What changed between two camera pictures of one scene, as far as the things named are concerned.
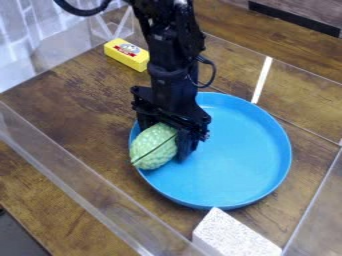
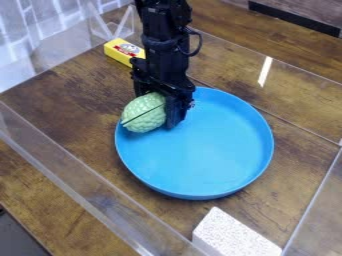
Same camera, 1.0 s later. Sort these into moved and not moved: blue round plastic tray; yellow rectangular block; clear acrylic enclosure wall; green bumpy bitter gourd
Moved: blue round plastic tray; green bumpy bitter gourd
Not moved: yellow rectangular block; clear acrylic enclosure wall
